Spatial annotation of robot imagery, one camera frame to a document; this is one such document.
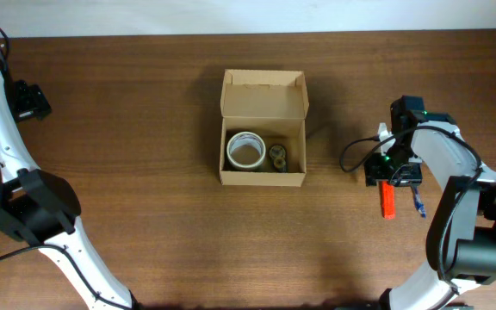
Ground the white masking tape roll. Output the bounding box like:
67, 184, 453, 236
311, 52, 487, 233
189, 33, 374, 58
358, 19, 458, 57
226, 131, 266, 171

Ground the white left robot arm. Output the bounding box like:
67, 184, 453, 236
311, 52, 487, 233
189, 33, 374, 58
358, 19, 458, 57
0, 28, 140, 309

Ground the orange utility knife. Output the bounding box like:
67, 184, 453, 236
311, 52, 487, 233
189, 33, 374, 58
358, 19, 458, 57
380, 181, 396, 220

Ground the blue ballpoint pen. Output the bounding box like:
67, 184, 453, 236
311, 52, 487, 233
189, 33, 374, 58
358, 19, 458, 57
411, 186, 426, 219

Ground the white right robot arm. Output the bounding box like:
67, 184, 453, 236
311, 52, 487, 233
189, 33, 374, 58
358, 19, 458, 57
363, 96, 496, 309

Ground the cardboard box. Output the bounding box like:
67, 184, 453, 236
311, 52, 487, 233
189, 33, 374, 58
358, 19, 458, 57
219, 69, 309, 187

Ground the yellow black correction tape dispenser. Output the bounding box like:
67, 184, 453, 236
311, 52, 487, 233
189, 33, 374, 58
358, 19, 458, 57
269, 144, 288, 173

